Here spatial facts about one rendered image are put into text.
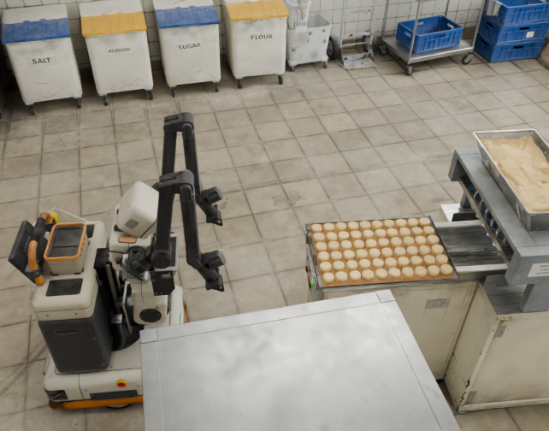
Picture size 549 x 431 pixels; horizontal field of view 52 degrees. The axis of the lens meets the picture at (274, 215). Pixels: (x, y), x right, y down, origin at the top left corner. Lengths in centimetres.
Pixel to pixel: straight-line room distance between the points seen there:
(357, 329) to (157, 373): 36
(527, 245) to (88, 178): 332
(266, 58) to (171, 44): 91
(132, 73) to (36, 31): 85
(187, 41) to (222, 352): 447
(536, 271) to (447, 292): 43
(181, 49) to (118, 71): 60
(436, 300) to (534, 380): 70
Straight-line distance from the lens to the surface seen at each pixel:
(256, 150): 471
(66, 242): 267
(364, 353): 102
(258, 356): 100
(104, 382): 294
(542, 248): 234
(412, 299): 257
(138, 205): 237
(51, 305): 258
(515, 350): 278
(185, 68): 542
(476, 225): 280
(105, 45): 526
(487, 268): 259
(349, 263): 242
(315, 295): 249
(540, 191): 241
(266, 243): 383
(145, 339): 104
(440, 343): 290
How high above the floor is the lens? 264
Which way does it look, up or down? 41 degrees down
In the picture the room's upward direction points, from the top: 1 degrees clockwise
